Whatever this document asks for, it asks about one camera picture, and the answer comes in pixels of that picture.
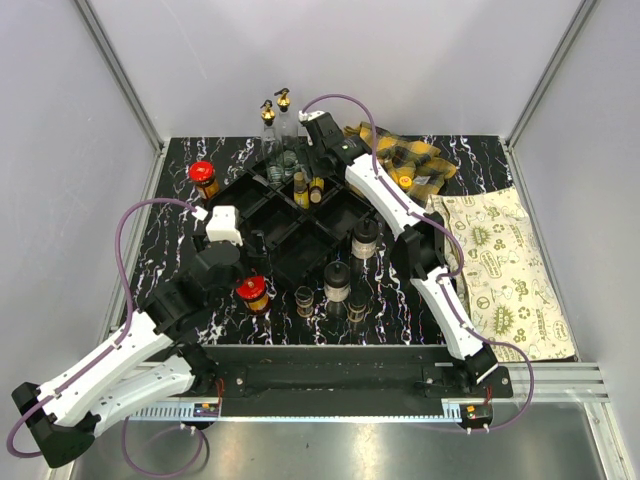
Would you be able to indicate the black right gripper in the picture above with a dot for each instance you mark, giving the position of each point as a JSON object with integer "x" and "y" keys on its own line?
{"x": 306, "y": 156}

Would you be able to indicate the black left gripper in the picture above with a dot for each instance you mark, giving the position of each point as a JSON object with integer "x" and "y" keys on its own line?
{"x": 259, "y": 244}

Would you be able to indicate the yellow label bottle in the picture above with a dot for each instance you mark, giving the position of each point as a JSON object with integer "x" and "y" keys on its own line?
{"x": 300, "y": 190}
{"x": 316, "y": 190}

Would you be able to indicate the clear oil bottle gold spout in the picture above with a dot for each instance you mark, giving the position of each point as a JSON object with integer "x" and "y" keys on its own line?
{"x": 288, "y": 130}

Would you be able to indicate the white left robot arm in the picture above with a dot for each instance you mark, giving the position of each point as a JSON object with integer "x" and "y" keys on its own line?
{"x": 153, "y": 355}

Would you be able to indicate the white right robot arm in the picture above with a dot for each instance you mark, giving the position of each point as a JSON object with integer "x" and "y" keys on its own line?
{"x": 418, "y": 252}

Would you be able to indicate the red lid jar front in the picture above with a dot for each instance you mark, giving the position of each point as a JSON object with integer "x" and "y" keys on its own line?
{"x": 253, "y": 292}

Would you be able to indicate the red lid jar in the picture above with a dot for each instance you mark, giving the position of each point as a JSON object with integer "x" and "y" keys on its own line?
{"x": 203, "y": 175}
{"x": 253, "y": 292}

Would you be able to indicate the black compartment organizer tray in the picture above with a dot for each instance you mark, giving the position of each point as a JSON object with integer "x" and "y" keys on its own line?
{"x": 301, "y": 241}

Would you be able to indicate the small glass jar left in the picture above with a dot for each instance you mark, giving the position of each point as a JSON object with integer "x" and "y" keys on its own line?
{"x": 304, "y": 297}

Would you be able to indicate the small glass jar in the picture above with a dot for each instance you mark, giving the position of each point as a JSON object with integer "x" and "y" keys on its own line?
{"x": 357, "y": 306}
{"x": 304, "y": 297}

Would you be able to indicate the black top grinder front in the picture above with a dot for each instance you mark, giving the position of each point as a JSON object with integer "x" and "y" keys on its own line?
{"x": 337, "y": 281}

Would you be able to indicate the black grinder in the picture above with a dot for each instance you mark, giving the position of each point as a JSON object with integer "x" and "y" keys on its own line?
{"x": 337, "y": 281}
{"x": 364, "y": 239}

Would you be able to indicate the black top grinder back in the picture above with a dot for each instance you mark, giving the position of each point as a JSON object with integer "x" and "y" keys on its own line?
{"x": 364, "y": 239}

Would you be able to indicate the red lid jar back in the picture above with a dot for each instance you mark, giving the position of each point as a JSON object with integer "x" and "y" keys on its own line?
{"x": 203, "y": 175}

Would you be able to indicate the red sauce bottle yellow cap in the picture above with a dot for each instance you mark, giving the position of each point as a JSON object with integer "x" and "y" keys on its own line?
{"x": 405, "y": 182}

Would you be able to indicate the yellow plaid cloth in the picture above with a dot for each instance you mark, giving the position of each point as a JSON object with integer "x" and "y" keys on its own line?
{"x": 421, "y": 161}

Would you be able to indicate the small glass jar right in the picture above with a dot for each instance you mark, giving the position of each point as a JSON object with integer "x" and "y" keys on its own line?
{"x": 357, "y": 306}

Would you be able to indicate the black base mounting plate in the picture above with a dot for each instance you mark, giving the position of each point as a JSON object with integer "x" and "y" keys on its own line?
{"x": 347, "y": 383}

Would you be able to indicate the cream printed cloth bag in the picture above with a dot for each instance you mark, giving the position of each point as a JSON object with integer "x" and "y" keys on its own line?
{"x": 504, "y": 285}

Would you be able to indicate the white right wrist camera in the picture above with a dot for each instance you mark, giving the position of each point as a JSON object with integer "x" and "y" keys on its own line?
{"x": 306, "y": 117}

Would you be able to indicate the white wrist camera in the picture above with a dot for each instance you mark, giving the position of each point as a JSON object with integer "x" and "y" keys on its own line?
{"x": 221, "y": 224}
{"x": 306, "y": 117}

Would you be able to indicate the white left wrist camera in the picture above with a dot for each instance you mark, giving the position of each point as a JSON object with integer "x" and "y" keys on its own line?
{"x": 221, "y": 224}

